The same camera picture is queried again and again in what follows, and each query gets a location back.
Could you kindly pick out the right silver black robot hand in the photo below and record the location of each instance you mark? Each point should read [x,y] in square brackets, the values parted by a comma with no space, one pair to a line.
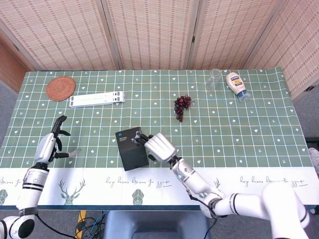
[159,147]

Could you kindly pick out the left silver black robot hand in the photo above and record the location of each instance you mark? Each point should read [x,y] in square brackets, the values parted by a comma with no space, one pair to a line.
[47,147]

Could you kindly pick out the black cardboard box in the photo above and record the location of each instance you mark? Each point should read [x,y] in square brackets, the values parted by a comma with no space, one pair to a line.
[132,149]

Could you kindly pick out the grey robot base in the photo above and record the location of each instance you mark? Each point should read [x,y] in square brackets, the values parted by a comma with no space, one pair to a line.
[154,224]

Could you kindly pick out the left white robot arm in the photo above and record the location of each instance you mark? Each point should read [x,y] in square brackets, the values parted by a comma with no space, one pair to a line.
[30,189]

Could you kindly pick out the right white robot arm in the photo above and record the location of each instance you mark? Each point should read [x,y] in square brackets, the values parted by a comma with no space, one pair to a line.
[224,196]

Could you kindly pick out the dark red grape bunch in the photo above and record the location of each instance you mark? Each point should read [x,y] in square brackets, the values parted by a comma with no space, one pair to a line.
[180,104]

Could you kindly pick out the green checked deer tablecloth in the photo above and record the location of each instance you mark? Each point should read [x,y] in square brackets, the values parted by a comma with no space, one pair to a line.
[99,119]

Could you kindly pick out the round brown woven coaster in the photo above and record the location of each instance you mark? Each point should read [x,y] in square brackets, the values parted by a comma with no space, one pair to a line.
[60,88]

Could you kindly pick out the white folded stand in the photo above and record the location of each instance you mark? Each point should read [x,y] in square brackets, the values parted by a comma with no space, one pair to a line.
[97,99]

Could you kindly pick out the clear glass cup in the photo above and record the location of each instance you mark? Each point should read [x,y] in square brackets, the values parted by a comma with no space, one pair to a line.
[213,81]

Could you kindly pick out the brown wooden door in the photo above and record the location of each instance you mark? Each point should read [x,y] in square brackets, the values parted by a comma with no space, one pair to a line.
[10,69]

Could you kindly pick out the white mayonnaise squeeze bottle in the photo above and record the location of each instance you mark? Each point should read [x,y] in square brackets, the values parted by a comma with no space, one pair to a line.
[235,83]

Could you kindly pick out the bamboo folding screen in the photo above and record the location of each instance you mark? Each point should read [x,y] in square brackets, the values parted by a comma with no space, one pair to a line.
[154,32]

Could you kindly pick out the white shoe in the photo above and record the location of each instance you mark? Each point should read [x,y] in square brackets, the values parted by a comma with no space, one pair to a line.
[314,159]

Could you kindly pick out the metal screen hinge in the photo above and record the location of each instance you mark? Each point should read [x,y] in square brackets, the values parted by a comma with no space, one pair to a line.
[310,88]

